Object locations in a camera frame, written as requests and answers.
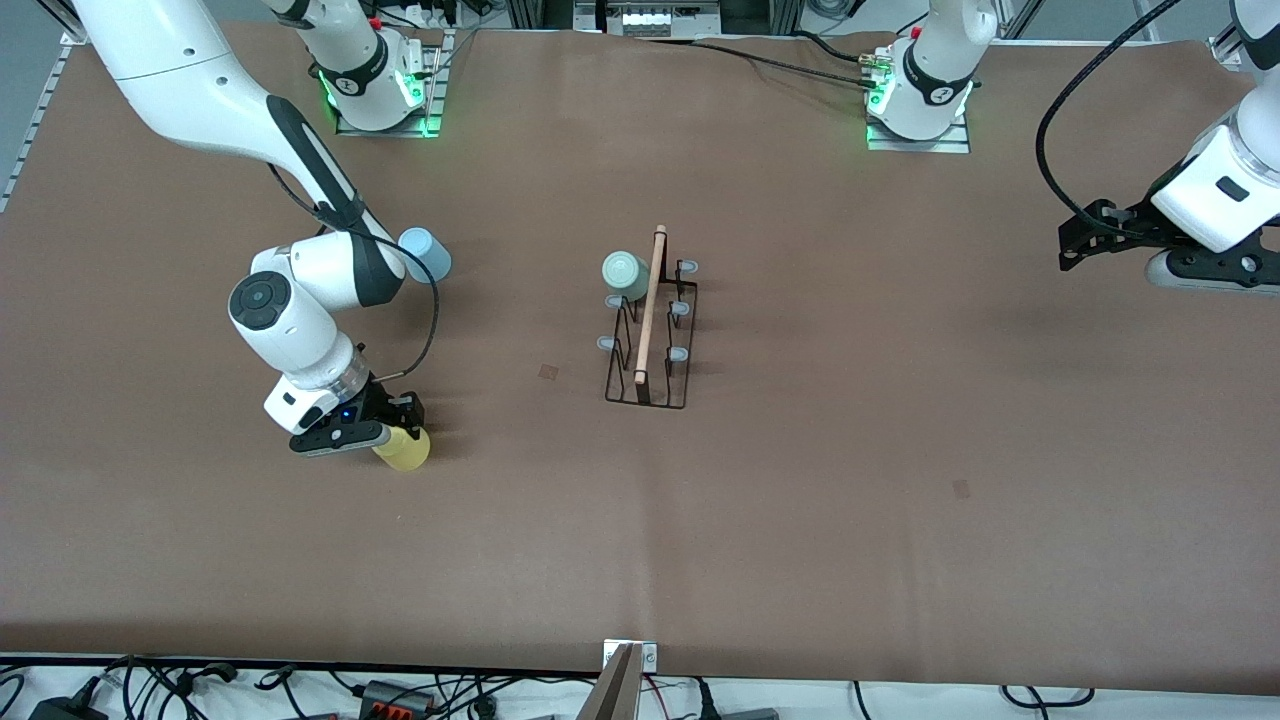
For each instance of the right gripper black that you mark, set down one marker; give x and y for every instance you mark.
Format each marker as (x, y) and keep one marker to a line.
(381, 400)

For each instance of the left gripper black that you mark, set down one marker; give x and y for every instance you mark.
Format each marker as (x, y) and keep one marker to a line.
(1128, 227)

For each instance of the yellow plastic cup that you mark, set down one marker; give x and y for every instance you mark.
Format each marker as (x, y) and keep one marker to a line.
(408, 452)

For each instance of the pale teal plastic cup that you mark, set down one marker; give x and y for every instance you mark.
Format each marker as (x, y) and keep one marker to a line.
(622, 272)

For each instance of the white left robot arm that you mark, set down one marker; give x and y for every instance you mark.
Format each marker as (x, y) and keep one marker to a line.
(1215, 190)

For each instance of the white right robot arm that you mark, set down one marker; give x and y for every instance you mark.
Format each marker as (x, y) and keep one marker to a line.
(290, 330)

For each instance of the light blue plastic cup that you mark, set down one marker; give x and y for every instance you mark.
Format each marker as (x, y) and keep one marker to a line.
(432, 258)

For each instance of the black box with orange connectors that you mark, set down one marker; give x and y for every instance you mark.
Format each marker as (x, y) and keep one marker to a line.
(398, 696)

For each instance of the power strip with plugs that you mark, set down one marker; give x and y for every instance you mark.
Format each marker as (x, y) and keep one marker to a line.
(425, 14)

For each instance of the black plug connector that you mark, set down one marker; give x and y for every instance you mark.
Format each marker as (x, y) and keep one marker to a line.
(704, 700)

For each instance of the brown paper table cover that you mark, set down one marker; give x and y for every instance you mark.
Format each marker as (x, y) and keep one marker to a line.
(800, 550)

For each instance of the black power adapter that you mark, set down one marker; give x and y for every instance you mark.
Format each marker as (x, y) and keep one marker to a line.
(65, 709)

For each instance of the white terminal block device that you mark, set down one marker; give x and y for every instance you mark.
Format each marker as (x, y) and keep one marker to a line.
(660, 18)

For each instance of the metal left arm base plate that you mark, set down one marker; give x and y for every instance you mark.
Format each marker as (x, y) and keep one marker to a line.
(920, 145)

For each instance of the aluminium frame profile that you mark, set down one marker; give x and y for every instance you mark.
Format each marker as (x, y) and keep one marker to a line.
(66, 20)
(1225, 45)

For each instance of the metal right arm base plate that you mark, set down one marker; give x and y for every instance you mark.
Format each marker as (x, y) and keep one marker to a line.
(432, 90)

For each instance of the small metal edge bracket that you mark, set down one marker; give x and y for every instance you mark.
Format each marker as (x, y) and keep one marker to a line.
(648, 656)

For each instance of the grey-brown slanted post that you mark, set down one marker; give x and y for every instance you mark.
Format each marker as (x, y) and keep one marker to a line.
(612, 690)

